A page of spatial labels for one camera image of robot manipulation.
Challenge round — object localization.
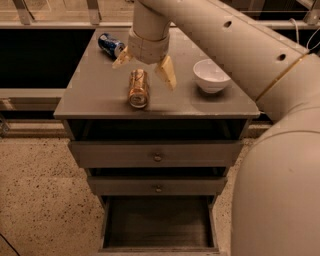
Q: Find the grey top drawer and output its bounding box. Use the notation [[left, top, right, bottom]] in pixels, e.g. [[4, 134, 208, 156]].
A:
[[69, 141, 242, 168]]

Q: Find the white ceramic bowl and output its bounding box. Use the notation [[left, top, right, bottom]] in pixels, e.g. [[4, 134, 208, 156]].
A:
[[193, 59, 231, 94]]

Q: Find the grey open bottom drawer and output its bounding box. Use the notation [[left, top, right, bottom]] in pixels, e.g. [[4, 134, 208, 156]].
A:
[[94, 196, 227, 256]]

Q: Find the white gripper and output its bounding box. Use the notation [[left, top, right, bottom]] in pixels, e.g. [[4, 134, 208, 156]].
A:
[[112, 29, 177, 90]]

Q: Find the white cable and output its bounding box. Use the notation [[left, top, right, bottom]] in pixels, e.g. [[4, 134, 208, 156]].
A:
[[288, 17, 320, 52]]

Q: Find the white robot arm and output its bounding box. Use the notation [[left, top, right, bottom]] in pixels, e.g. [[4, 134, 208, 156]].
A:
[[117, 0, 320, 256]]

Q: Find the black floor cable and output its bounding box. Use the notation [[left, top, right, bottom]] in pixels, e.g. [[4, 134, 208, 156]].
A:
[[0, 231, 22, 256]]

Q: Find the metal railing frame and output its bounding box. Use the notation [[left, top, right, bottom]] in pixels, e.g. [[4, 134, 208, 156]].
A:
[[0, 0, 319, 25]]

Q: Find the blue soda can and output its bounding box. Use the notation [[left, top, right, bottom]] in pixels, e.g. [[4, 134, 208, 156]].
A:
[[98, 33, 125, 59]]

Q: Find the grey middle drawer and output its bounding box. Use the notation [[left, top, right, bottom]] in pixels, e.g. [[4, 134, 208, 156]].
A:
[[87, 176, 226, 196]]

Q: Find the orange soda can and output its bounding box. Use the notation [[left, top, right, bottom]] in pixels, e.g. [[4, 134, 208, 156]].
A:
[[128, 69, 149, 108]]

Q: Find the grey drawer cabinet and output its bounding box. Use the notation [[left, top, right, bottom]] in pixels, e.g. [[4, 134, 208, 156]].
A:
[[53, 26, 261, 256]]

